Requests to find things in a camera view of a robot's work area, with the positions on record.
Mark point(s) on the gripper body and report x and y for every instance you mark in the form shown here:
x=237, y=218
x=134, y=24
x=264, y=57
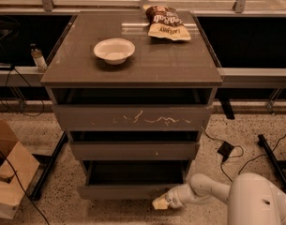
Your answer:
x=173, y=199

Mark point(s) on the grey bottom drawer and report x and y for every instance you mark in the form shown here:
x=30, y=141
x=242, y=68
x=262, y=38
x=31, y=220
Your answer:
x=132, y=179

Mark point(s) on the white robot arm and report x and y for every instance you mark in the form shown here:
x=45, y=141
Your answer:
x=251, y=199

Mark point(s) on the grey drawer cabinet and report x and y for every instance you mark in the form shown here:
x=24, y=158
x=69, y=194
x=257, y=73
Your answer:
x=160, y=72

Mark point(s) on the grey middle drawer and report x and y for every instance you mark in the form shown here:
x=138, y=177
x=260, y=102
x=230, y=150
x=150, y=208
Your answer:
x=134, y=145

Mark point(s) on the grey scratched top drawer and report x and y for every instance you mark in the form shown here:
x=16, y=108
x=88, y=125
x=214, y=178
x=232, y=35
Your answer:
x=131, y=117

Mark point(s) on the black power adapter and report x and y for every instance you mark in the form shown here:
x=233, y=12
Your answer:
x=225, y=150

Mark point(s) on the cardboard box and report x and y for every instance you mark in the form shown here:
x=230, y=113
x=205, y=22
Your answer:
x=17, y=170

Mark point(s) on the white paper bowl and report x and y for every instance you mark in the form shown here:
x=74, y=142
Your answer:
x=114, y=51

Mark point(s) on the brown chip bag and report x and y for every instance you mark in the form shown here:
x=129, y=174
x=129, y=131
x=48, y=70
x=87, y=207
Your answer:
x=165, y=23

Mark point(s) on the small clear bottle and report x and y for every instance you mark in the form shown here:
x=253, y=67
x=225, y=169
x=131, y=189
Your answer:
x=38, y=58

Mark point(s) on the small black device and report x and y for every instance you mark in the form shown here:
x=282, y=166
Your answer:
x=6, y=66

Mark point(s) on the black right frame leg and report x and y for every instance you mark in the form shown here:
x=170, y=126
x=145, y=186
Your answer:
x=278, y=165

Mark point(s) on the black frame leg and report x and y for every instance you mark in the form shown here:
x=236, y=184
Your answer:
x=46, y=164
x=278, y=165

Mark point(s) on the black left frame leg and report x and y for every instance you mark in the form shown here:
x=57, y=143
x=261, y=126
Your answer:
x=46, y=164

